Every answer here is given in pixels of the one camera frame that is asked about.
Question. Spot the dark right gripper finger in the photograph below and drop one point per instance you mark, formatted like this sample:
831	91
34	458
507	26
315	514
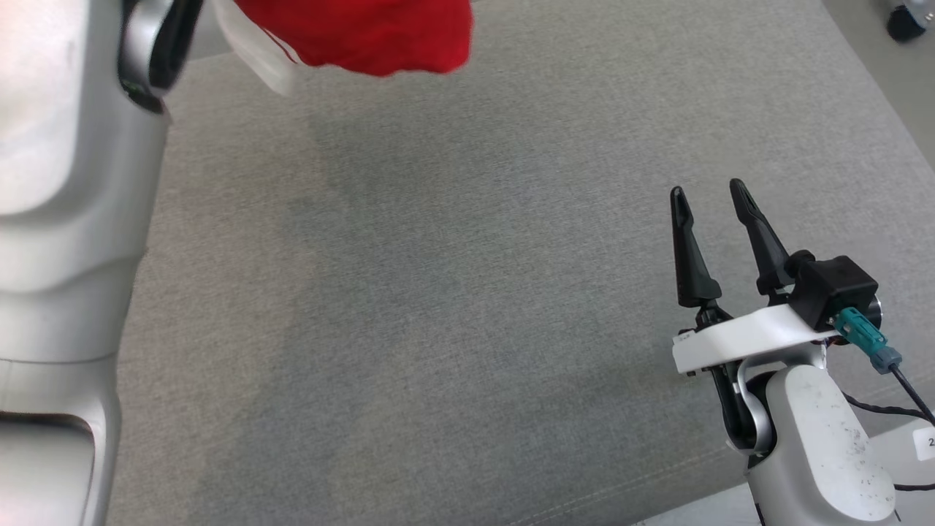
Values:
763	245
690	263

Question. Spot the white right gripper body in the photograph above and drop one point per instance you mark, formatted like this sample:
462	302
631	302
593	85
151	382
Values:
760	332

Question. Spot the red white basketball jersey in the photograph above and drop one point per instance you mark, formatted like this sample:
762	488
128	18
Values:
365	33

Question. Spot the black caster wheel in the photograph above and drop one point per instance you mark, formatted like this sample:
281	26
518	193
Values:
906	23

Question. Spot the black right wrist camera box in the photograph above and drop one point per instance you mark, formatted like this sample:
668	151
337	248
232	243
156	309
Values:
833	288

